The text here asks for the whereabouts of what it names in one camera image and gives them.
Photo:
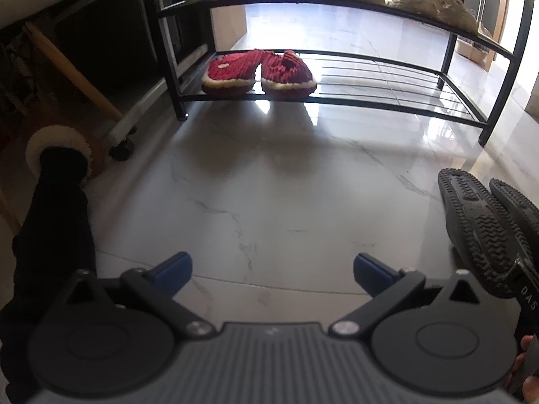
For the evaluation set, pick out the dark cabinet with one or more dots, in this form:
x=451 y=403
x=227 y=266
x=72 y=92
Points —
x=105 y=29

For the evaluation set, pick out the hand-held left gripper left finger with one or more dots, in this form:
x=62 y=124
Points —
x=173 y=270

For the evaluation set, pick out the light wooden box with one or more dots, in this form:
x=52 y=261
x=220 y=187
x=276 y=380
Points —
x=227 y=25

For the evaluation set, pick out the cardboard box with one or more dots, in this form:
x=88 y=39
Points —
x=473 y=48

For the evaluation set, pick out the person's right hand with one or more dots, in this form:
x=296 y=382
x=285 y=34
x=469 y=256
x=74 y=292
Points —
x=517 y=381

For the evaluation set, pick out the person's black trouser leg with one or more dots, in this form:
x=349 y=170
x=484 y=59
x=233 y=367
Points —
x=50 y=235

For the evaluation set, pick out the red plush slipper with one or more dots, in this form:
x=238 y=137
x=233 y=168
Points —
x=229 y=73
x=286 y=73

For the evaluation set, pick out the black metal shoe rack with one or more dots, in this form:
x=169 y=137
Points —
x=379 y=92

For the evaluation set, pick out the black slide slipper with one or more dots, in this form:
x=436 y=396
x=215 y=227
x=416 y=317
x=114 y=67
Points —
x=480 y=227
x=518 y=204

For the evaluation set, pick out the white frame with caster wheel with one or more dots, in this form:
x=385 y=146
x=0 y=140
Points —
x=143 y=105

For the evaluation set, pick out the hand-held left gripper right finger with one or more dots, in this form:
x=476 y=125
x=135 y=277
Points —
x=371 y=274

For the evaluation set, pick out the wooden chair leg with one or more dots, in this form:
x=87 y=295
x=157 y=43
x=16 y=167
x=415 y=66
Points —
x=71 y=67

